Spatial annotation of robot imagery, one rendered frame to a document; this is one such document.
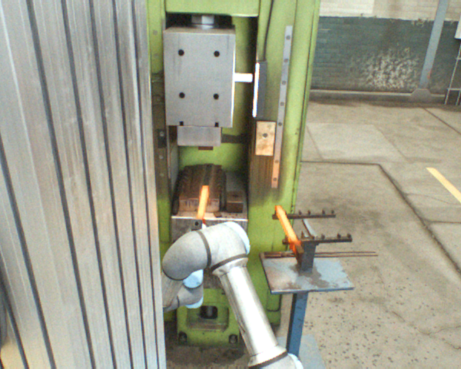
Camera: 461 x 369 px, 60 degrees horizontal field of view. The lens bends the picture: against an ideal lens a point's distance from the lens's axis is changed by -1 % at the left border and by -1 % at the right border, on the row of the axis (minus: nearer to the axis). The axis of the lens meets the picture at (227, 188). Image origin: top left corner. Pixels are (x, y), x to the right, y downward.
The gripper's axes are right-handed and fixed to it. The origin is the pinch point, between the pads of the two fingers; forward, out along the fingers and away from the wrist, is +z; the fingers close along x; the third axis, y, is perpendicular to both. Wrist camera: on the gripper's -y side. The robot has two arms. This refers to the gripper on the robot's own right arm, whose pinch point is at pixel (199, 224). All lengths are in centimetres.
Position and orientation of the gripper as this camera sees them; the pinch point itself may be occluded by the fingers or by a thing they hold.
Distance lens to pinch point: 176.5
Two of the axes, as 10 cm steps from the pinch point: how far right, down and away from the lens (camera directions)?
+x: 10.0, 0.3, -0.1
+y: -0.2, 9.0, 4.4
